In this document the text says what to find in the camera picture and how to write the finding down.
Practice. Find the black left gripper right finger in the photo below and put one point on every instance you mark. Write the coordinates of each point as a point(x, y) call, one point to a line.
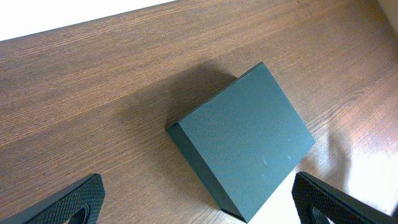
point(319, 202)

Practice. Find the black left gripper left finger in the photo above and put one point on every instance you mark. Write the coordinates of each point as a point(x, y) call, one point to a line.
point(80, 202)

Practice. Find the black gift box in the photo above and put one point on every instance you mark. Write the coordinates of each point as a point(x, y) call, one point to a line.
point(243, 142)

